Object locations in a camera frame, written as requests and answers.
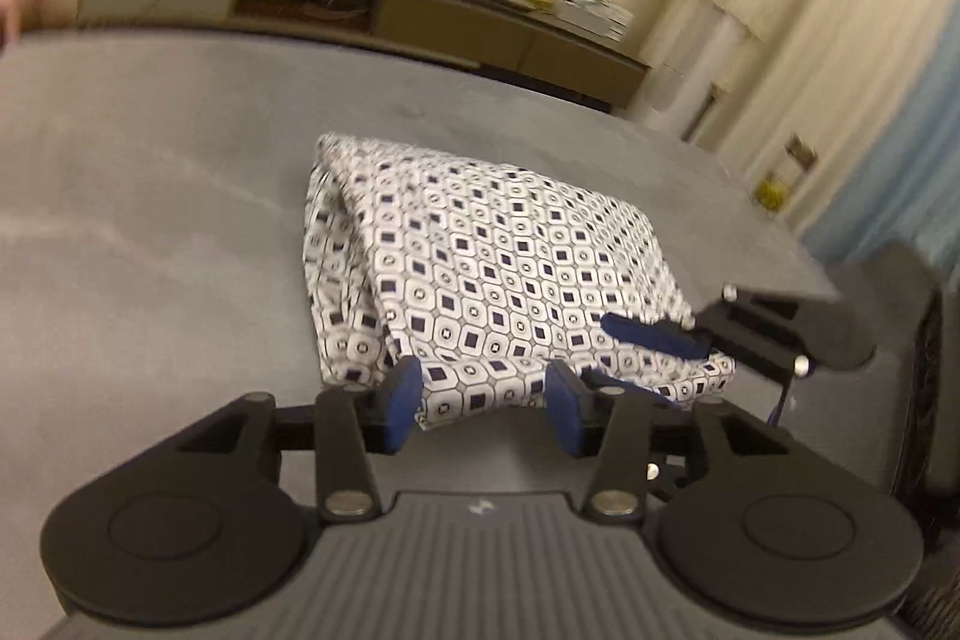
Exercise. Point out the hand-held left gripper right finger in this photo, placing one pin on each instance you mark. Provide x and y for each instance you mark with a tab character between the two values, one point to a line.
568	407

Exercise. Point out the black white patterned shirt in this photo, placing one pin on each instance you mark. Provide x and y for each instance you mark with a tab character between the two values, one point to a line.
495	265

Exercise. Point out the glass bottle with tea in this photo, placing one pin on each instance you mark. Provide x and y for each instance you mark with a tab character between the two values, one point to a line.
784	175

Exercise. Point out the white storage box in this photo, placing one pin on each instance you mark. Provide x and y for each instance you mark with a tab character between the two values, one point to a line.
592	14

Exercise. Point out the long low TV cabinet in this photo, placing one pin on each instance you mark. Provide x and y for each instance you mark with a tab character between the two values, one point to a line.
420	18

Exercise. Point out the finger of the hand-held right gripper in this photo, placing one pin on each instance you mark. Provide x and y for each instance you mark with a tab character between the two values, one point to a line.
660	395
652	334

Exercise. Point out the pale window curtain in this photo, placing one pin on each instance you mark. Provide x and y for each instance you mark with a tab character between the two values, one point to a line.
877	85

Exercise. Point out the dark chair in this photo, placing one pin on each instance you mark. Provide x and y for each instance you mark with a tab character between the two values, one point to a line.
926	400

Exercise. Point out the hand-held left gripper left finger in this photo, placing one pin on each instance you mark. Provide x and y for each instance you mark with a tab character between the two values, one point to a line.
403	406

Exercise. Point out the white standing air conditioner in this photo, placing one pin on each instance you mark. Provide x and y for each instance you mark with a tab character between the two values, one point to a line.
697	78

